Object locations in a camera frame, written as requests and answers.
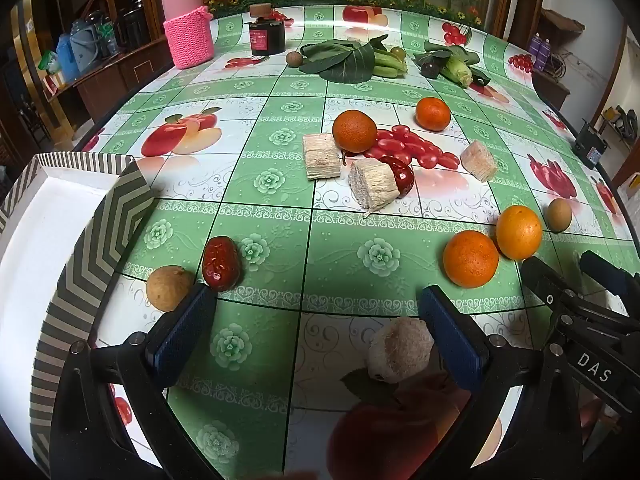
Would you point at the brown longan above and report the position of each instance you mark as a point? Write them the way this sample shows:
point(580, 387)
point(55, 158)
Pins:
point(294, 59)
point(559, 215)
point(169, 287)

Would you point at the blue thermos jug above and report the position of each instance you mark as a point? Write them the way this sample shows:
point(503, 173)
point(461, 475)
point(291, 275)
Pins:
point(65, 57)

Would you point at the corn cob with husk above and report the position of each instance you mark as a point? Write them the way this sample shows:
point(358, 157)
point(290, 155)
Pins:
point(457, 71)

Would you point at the grey thermos jug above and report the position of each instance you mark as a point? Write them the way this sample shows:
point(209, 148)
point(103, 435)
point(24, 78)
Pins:
point(86, 42)

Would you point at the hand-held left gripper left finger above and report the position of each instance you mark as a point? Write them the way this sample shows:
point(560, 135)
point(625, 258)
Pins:
point(182, 332)

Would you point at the red jujube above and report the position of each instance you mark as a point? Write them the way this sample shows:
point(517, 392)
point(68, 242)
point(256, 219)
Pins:
point(220, 264)
point(405, 177)

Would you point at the wooden cabinet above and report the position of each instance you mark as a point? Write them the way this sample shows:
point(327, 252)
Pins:
point(115, 77)

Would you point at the yellowish orange mandarin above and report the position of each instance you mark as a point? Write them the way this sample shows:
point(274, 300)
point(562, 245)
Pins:
point(519, 232)

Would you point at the black kettle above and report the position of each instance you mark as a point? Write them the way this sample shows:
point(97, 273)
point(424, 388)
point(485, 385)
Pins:
point(132, 25)

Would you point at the deep orange mandarin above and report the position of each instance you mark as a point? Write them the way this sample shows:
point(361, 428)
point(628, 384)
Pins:
point(433, 113)
point(354, 131)
point(470, 259)

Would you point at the beige candy block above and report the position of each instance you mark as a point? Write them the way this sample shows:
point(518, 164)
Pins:
point(374, 185)
point(400, 350)
point(479, 160)

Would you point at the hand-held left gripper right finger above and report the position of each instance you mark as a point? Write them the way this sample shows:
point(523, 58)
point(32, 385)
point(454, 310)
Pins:
point(452, 340)

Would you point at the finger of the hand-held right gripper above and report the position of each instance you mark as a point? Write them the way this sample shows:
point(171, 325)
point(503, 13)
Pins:
point(605, 270)
point(545, 282)

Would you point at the fruit print tablecloth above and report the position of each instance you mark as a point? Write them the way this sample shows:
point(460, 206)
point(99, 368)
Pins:
point(320, 255)

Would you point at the green grape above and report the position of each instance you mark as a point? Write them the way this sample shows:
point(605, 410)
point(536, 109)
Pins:
point(397, 52)

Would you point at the dark plum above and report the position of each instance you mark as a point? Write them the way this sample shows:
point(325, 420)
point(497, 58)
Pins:
point(429, 69)

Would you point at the black electronic device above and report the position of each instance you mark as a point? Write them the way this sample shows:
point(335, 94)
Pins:
point(591, 144)

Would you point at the pink jar with knitted sleeve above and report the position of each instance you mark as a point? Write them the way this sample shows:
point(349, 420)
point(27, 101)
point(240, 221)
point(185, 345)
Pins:
point(187, 30)

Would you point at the green snack bag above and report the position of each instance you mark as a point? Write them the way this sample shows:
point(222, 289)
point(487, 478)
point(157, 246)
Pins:
point(47, 62)

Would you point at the small green leaves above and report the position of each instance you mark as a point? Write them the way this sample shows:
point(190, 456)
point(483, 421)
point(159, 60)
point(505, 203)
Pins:
point(442, 51)

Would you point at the green beans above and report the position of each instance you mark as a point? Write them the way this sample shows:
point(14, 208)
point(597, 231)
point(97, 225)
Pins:
point(390, 65)

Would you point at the large green leaves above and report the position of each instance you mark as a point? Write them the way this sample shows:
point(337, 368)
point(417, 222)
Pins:
point(345, 62)

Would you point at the black jar with wooden lid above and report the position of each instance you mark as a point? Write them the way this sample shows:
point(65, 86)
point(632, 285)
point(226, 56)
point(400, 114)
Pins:
point(266, 35)

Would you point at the striped white cardboard box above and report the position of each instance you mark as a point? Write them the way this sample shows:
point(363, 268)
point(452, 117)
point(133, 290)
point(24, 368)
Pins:
point(35, 240)

